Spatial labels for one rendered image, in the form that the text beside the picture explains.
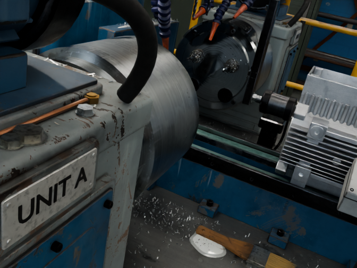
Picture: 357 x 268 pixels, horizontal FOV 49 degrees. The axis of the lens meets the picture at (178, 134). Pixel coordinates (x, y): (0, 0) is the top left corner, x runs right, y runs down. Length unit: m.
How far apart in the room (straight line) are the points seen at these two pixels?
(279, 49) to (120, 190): 0.91
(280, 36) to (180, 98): 0.71
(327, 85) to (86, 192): 0.53
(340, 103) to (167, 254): 0.42
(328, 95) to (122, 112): 0.48
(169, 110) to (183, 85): 0.07
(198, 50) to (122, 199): 0.68
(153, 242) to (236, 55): 0.54
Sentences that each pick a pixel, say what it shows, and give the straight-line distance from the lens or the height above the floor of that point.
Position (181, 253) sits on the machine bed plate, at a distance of 0.76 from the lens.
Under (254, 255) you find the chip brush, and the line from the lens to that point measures 0.80.
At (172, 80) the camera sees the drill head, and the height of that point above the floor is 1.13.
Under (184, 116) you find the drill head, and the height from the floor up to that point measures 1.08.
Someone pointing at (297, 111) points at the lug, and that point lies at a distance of 0.76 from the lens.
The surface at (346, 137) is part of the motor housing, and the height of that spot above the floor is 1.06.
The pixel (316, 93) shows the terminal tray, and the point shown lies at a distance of 0.77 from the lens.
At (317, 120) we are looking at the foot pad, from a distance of 0.75.
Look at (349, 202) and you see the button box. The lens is 0.61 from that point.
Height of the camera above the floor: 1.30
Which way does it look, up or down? 25 degrees down
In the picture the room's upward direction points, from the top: 12 degrees clockwise
